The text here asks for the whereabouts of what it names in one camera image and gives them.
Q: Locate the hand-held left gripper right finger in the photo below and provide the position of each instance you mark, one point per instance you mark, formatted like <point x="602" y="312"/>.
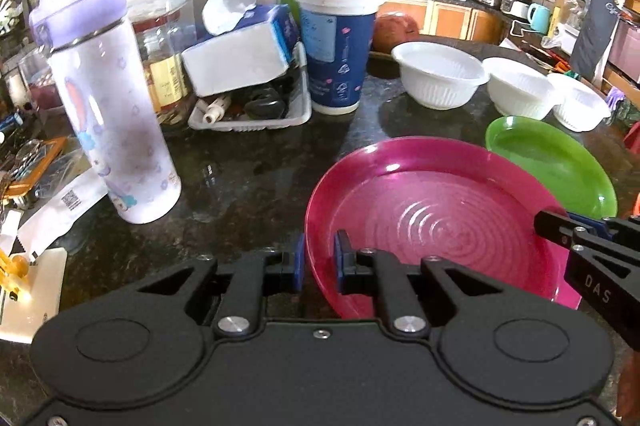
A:
<point x="340" y="262"/>

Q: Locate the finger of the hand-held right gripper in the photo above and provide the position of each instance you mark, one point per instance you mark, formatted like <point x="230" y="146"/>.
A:
<point x="592" y="226"/>
<point x="552" y="226"/>

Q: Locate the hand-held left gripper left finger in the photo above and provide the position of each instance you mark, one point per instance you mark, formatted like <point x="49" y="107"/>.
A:
<point x="299" y="262"/>

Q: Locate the green plastic plate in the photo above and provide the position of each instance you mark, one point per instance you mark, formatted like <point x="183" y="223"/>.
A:
<point x="550" y="161"/>

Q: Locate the magenta plastic plate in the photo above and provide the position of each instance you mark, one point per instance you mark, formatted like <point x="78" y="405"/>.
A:
<point x="440" y="216"/>

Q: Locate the small white ribbed bowl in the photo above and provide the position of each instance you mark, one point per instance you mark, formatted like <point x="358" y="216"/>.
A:
<point x="580" y="106"/>

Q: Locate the medium white ribbed bowl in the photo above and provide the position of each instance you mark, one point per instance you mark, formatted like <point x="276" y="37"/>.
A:
<point x="520" y="89"/>

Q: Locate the large white ribbed bowl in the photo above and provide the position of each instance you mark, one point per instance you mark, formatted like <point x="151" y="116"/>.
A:
<point x="437" y="76"/>

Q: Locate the white plastic tray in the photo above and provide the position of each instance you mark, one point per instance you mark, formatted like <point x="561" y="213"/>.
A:
<point x="295" y="116"/>

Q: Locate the black item in tray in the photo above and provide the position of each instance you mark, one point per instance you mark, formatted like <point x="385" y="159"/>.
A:
<point x="267" y="104"/>

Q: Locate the white tube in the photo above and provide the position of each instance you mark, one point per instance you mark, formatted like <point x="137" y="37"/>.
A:
<point x="212" y="109"/>

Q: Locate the black apron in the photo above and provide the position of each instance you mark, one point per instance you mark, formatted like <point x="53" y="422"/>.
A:
<point x="597" y="21"/>

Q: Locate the teal kettle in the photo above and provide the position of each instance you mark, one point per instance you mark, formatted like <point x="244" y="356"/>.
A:
<point x="539" y="17"/>

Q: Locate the blue white tissue pack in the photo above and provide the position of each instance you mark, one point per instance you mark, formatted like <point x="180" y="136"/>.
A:
<point x="240" y="56"/>

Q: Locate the blue paper cup white lid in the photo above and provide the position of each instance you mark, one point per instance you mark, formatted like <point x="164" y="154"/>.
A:
<point x="335" y="46"/>

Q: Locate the white rice cooker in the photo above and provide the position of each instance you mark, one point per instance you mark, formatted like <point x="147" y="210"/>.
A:
<point x="520" y="9"/>

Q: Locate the glass jar with gold label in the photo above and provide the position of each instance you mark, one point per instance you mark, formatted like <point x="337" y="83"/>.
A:
<point x="165" y="76"/>

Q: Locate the wooden lower cabinets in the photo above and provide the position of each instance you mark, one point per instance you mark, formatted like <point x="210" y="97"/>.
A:
<point x="450" y="19"/>

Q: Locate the red apple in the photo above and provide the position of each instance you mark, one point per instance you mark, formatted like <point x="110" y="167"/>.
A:
<point x="397" y="31"/>

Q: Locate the white purple water bottle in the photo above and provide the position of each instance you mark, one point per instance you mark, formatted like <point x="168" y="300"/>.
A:
<point x="115" y="106"/>

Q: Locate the white paper envelope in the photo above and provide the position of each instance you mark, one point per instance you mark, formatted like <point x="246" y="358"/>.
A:
<point x="55" y="216"/>

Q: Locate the white flat board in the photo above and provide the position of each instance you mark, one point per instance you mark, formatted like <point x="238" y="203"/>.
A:
<point x="45" y="296"/>

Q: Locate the orange flat box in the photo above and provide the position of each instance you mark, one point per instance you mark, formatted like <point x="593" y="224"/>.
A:
<point x="42" y="161"/>

